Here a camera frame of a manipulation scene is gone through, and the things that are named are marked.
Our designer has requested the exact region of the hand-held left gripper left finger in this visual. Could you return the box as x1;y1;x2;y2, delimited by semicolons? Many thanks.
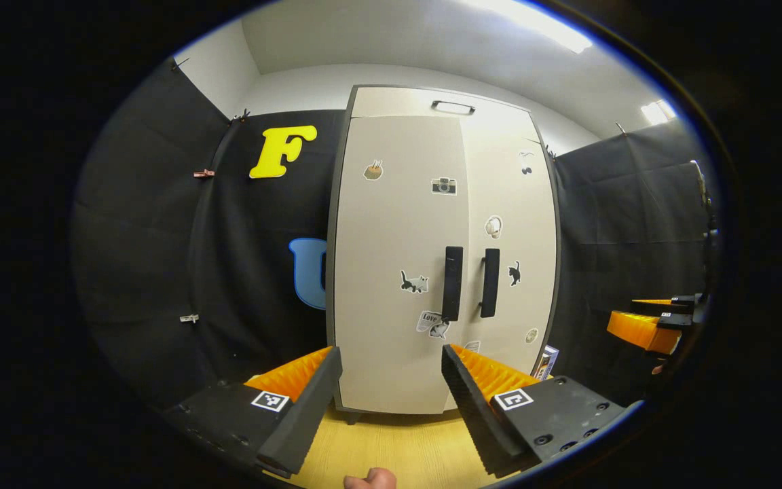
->
160;346;344;478

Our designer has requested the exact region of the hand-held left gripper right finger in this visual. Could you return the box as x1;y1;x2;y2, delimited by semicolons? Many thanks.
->
442;344;639;478

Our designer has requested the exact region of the grey shoe cabinet door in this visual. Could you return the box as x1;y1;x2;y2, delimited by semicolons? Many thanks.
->
332;114;471;415
458;117;560;412

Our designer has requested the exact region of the grey shoe cabinet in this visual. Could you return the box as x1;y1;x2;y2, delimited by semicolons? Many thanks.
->
325;84;563;425

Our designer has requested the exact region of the grey cabinet drawer front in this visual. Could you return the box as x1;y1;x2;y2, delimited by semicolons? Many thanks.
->
349;86;541;140

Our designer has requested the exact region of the small printed box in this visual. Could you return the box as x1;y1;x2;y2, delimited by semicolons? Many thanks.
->
534;345;560;381

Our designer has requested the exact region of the small ceiling light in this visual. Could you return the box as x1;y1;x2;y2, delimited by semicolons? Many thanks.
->
639;99;677;126

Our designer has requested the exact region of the black backdrop cloth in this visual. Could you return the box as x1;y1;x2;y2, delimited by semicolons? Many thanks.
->
72;58;721;408

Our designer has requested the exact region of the black door handle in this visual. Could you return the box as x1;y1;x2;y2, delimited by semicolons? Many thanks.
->
441;246;464;323
479;248;501;319

